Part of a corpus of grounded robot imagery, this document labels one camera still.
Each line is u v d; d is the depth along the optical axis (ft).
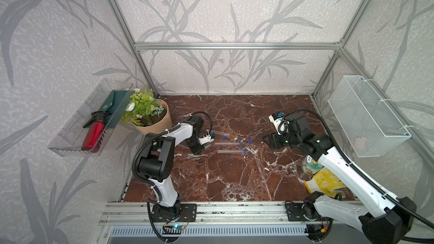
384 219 1.22
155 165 1.59
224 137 3.18
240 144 3.15
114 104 2.39
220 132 3.33
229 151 3.07
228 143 3.16
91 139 1.86
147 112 2.81
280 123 2.15
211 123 2.97
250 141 3.16
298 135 1.82
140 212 2.47
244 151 3.07
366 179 1.39
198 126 2.55
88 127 2.09
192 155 2.85
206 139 2.85
